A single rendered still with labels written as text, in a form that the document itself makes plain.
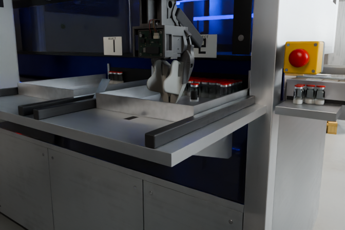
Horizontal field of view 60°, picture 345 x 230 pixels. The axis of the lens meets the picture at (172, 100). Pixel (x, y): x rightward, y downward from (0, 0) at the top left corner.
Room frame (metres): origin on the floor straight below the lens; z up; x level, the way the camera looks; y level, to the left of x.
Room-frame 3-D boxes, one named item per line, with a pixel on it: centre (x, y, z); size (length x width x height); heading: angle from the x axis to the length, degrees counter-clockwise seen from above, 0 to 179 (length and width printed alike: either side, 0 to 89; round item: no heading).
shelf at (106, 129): (0.77, 0.15, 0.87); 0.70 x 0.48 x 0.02; 55
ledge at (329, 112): (0.71, -0.34, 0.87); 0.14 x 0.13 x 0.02; 145
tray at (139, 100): (0.73, -0.03, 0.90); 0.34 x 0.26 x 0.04; 145
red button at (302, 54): (0.65, -0.28, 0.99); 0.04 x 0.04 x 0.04; 55
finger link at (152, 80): (0.56, 0.03, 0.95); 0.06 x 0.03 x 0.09; 145
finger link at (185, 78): (0.55, -0.02, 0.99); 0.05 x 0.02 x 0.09; 55
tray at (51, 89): (0.93, 0.25, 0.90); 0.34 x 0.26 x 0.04; 145
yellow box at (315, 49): (0.69, -0.30, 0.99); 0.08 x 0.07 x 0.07; 145
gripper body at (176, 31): (0.55, 0.02, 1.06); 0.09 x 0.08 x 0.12; 145
